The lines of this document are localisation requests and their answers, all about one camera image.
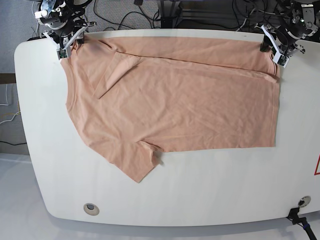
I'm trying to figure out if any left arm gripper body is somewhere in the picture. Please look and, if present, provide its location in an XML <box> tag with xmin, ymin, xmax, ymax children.
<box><xmin>254</xmin><ymin>23</ymin><xmax>305</xmax><ymax>58</ymax></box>

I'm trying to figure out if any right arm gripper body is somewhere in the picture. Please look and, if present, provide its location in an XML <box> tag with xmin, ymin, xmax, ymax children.
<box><xmin>42</xmin><ymin>21</ymin><xmax>97</xmax><ymax>54</ymax></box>

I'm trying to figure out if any peach pink T-shirt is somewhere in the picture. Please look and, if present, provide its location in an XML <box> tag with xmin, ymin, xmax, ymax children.
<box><xmin>61</xmin><ymin>37</ymin><xmax>280</xmax><ymax>182</ymax></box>

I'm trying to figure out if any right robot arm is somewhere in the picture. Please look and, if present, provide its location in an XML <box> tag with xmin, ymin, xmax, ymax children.
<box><xmin>31</xmin><ymin>0</ymin><xmax>97</xmax><ymax>59</ymax></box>

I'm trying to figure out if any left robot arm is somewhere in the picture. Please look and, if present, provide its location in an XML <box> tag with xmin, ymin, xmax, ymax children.
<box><xmin>257</xmin><ymin>0</ymin><xmax>320</xmax><ymax>66</ymax></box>

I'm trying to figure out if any red triangle sticker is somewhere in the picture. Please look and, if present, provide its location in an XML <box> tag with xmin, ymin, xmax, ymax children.
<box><xmin>314</xmin><ymin>156</ymin><xmax>320</xmax><ymax>176</ymax></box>

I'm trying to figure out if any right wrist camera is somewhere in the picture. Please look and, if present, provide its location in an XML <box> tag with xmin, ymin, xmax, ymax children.
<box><xmin>57</xmin><ymin>48</ymin><xmax>70</xmax><ymax>60</ymax></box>

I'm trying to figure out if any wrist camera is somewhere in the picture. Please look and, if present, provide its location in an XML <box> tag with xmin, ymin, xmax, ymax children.
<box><xmin>272</xmin><ymin>52</ymin><xmax>290</xmax><ymax>68</ymax></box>
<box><xmin>57</xmin><ymin>48</ymin><xmax>70</xmax><ymax>60</ymax></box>

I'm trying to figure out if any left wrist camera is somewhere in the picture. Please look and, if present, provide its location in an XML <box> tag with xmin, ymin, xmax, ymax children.
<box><xmin>272</xmin><ymin>52</ymin><xmax>290</xmax><ymax>68</ymax></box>

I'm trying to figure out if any black metal frame post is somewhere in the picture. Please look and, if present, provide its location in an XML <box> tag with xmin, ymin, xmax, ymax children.
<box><xmin>156</xmin><ymin>0</ymin><xmax>183</xmax><ymax>29</ymax></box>

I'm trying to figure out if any right table cable grommet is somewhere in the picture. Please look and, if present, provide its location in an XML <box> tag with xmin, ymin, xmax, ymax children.
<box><xmin>298</xmin><ymin>195</ymin><xmax>311</xmax><ymax>208</ymax></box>

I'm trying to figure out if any table cable grommet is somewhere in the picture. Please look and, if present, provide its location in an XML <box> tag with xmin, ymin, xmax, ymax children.
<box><xmin>298</xmin><ymin>195</ymin><xmax>311</xmax><ymax>208</ymax></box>
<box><xmin>83</xmin><ymin>203</ymin><xmax>100</xmax><ymax>216</ymax></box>

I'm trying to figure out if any left table cable grommet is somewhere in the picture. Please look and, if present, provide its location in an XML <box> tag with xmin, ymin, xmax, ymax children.
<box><xmin>83</xmin><ymin>203</ymin><xmax>100</xmax><ymax>216</ymax></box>

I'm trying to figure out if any black clamp with cable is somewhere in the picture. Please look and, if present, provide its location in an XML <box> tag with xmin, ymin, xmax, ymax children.
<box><xmin>286</xmin><ymin>207</ymin><xmax>317</xmax><ymax>240</ymax></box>

